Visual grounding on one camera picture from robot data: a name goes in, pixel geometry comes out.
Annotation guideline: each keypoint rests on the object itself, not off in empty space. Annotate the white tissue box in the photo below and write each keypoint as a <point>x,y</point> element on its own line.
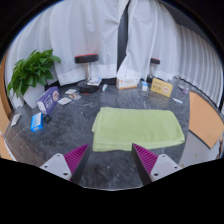
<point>126,83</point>

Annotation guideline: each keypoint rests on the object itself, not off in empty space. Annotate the green towel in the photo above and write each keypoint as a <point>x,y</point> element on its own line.
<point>136,128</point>

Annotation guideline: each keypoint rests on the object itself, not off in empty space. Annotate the yellow cardboard box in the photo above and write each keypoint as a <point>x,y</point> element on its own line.
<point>161,87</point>

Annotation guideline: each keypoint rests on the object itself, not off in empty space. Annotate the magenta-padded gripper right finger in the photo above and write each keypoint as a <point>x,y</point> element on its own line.
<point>146,160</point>

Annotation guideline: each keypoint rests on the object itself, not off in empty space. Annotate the orange and grey chair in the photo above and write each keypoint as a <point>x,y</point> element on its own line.
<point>205,116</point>

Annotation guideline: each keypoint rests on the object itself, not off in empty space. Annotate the white packet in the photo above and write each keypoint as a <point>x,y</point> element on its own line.
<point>15,119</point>

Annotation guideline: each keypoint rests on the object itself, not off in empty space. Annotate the stack of booklets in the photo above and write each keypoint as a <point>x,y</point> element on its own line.
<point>94,82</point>

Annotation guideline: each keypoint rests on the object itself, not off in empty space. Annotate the small printed sachet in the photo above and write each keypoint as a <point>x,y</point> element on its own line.
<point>74,96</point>

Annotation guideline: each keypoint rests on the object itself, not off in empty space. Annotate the small purple object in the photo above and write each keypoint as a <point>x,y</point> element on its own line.
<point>185,90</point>

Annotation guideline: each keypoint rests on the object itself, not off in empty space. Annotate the green plant in white pot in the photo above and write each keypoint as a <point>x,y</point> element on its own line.
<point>31,71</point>

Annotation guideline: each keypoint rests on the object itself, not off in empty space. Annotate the small white sachet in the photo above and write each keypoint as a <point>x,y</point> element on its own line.
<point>70,91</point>
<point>64,101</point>

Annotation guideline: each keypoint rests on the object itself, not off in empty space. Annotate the small black round object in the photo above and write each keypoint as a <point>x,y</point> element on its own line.
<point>47,118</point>

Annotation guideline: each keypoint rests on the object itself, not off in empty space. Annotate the white curtain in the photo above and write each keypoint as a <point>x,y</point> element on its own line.
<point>76,30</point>
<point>156,30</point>

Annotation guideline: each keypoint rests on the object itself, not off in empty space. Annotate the purple cardboard box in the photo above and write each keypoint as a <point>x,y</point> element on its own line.
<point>48,99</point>

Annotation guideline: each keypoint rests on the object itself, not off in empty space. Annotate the small white and blue box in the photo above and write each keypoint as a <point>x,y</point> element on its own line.
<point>144,86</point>

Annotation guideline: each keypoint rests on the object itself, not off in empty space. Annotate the black stool with red top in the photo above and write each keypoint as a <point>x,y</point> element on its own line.
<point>154,61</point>
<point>86,58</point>

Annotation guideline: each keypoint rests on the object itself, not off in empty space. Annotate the small white wrapper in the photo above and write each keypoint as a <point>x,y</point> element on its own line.
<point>177,100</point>

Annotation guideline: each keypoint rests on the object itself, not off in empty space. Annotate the small white tube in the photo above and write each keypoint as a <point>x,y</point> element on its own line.
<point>104,87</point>

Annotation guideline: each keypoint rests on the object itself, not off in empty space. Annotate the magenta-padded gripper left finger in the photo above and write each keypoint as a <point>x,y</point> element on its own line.
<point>75,159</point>

